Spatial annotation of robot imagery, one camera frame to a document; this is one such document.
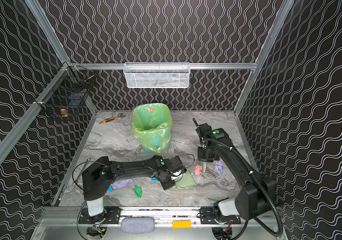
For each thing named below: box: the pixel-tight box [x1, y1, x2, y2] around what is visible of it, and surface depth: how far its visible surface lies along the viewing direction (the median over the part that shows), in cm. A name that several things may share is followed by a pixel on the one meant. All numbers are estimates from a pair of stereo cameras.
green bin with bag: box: [131, 103, 172, 154], surface depth 86 cm
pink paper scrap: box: [194, 164, 203, 175], surface depth 91 cm
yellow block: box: [172, 220, 192, 229], surface depth 74 cm
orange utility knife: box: [99, 114, 121, 124], surface depth 116 cm
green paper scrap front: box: [133, 185, 143, 198], surface depth 83 cm
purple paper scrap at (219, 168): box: [214, 161, 225, 175], surface depth 91 cm
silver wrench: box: [72, 157, 91, 185], surface depth 93 cm
